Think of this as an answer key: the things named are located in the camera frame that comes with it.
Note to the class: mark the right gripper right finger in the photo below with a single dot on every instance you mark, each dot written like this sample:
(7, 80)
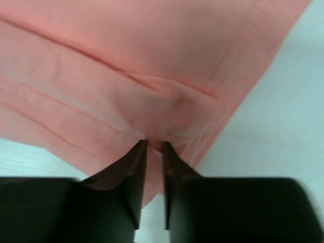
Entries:
(221, 209)

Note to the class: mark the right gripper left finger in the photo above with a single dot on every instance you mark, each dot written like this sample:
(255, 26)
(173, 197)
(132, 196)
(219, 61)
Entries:
(105, 207)

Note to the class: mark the salmon pink t-shirt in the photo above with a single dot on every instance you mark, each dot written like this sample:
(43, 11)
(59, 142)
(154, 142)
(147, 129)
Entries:
(87, 80)

